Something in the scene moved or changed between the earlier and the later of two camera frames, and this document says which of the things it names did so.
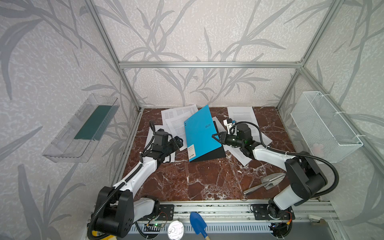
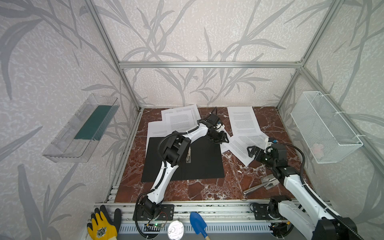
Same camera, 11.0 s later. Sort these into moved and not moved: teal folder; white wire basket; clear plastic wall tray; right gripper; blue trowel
Moved: right gripper; teal folder
Not moved: blue trowel; clear plastic wall tray; white wire basket
